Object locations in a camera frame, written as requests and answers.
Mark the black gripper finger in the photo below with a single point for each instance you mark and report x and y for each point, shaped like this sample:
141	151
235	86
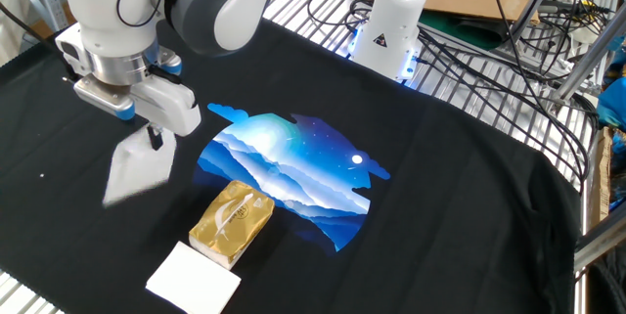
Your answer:
155	139

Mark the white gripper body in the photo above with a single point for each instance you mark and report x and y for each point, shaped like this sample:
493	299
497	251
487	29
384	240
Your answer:
166	108

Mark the white tissue sheet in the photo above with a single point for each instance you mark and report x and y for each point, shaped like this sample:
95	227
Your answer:
139	167
230	213

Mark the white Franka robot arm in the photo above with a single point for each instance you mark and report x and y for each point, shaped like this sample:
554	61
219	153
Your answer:
112	11

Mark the folded square white napkin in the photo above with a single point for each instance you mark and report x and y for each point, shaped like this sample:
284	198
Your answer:
193	280

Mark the gold tissue pack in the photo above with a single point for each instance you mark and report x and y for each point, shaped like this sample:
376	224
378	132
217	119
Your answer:
259	209

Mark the black T-shirt with blue print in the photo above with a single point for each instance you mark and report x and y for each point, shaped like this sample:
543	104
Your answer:
440	206

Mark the brown cardboard piece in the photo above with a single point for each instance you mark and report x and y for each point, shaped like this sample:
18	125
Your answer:
602	177

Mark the blue plastic bag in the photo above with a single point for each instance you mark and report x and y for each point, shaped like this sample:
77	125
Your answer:
613	103

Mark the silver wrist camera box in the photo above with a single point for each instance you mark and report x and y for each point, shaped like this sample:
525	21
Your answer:
102	96

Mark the aluminium frame bar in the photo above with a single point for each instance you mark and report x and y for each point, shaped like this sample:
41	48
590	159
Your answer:
601	243

